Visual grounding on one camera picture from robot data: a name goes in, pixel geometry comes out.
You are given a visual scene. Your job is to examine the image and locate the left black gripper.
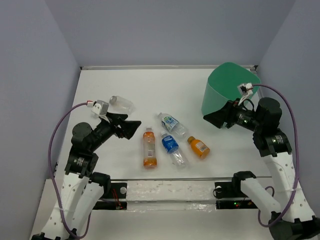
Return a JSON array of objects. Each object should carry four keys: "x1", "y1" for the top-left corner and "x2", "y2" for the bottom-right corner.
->
[{"x1": 89, "y1": 111, "x2": 142, "y2": 151}]

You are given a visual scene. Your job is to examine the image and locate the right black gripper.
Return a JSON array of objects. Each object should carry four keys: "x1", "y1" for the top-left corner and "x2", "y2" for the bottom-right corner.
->
[{"x1": 203, "y1": 97, "x2": 263, "y2": 132}]

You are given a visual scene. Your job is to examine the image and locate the small orange juice bottle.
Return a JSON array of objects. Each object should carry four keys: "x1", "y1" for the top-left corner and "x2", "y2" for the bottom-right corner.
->
[{"x1": 187, "y1": 136, "x2": 210, "y2": 159}]

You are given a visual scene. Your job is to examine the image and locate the clear bottle green-white label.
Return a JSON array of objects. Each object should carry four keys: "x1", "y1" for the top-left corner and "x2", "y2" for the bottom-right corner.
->
[{"x1": 157, "y1": 112, "x2": 188, "y2": 139}]

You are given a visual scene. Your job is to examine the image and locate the tall orange juice bottle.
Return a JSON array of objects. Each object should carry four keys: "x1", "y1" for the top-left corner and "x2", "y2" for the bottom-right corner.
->
[{"x1": 142, "y1": 126, "x2": 157, "y2": 169}]

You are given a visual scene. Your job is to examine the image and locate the blue label clear bottle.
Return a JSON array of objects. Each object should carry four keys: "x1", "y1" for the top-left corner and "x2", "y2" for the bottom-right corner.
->
[{"x1": 160, "y1": 131, "x2": 189, "y2": 169}]

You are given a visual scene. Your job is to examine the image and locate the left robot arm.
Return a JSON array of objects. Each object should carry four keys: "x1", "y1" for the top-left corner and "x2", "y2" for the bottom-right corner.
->
[{"x1": 32, "y1": 112, "x2": 142, "y2": 240}]

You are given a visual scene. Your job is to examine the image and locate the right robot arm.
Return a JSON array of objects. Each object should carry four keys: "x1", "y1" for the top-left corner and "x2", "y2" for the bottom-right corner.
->
[{"x1": 203, "y1": 97, "x2": 320, "y2": 240}]

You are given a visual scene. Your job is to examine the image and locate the green plastic bin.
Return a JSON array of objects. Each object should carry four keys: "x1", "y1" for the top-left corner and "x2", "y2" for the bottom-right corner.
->
[{"x1": 201, "y1": 62, "x2": 261, "y2": 116}]

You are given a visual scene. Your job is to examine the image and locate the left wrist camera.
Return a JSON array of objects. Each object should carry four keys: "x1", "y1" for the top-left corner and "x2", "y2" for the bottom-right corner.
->
[{"x1": 91, "y1": 100, "x2": 109, "y2": 117}]

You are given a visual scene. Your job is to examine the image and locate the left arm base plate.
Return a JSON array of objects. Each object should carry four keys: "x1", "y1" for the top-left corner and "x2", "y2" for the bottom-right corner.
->
[{"x1": 93, "y1": 181, "x2": 128, "y2": 211}]

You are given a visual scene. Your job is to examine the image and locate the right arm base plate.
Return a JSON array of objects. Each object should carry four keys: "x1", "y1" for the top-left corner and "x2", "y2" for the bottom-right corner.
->
[{"x1": 212, "y1": 181, "x2": 257, "y2": 210}]

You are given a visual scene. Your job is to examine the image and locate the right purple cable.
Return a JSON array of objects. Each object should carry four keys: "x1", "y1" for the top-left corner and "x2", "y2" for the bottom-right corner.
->
[{"x1": 251, "y1": 83, "x2": 301, "y2": 228}]

